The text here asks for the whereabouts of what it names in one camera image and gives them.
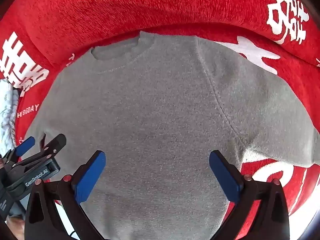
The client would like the grey sweater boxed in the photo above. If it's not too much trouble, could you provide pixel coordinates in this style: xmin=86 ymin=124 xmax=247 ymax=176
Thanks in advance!
xmin=21 ymin=30 xmax=320 ymax=240

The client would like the red printed blanket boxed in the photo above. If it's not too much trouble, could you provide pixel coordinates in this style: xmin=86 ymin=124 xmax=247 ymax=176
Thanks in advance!
xmin=0 ymin=0 xmax=320 ymax=240

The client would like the white floral cloth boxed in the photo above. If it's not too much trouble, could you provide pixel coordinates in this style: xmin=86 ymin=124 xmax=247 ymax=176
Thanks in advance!
xmin=0 ymin=78 xmax=20 ymax=153

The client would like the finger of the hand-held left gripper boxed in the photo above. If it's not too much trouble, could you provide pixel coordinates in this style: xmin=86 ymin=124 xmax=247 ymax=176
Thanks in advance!
xmin=12 ymin=133 xmax=67 ymax=171
xmin=0 ymin=137 xmax=35 ymax=170

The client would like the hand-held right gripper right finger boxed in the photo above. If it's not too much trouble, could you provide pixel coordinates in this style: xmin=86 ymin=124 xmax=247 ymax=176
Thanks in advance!
xmin=209 ymin=150 xmax=290 ymax=240

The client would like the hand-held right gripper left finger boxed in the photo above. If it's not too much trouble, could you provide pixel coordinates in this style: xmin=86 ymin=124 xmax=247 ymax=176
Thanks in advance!
xmin=24 ymin=150 xmax=107 ymax=240

